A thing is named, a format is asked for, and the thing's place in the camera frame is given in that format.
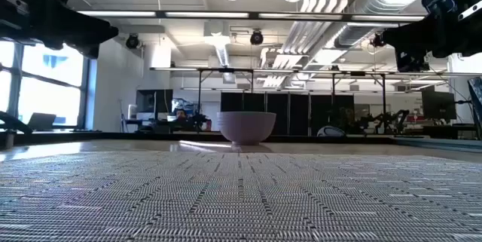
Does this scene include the black curved bracket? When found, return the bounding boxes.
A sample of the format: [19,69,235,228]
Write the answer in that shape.
[0,110,34,149]

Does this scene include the black background rig frame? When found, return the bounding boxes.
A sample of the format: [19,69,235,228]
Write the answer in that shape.
[149,66,389,134]

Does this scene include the silver ventilation duct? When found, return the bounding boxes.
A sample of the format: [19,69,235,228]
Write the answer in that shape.
[333,0,438,50]

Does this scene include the black ceiling spotlight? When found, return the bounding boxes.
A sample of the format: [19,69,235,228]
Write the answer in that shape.
[249,29,264,46]
[125,33,142,50]
[371,32,386,49]

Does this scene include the grey laptop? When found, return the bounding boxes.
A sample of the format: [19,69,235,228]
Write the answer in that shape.
[27,112,58,132]

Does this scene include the black table frame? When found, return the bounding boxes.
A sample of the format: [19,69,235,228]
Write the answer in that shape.
[0,130,482,149]

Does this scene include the grey woven placemat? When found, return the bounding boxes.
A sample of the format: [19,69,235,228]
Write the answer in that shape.
[0,149,482,242]

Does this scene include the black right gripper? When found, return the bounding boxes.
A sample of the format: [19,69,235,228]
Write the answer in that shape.
[381,0,482,73]

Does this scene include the lavender bowl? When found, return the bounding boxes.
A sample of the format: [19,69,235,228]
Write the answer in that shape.
[216,111,277,147]

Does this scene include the white rugby ball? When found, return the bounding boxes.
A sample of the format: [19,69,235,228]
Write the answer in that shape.
[316,125,347,138]

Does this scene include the overhead LED light bar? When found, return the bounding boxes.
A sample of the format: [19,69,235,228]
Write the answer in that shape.
[76,9,427,23]

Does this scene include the black partition panels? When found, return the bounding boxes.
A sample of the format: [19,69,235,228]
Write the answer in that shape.
[220,91,355,136]

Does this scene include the black monitor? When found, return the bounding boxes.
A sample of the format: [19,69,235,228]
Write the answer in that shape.
[421,90,457,121]
[136,88,174,115]

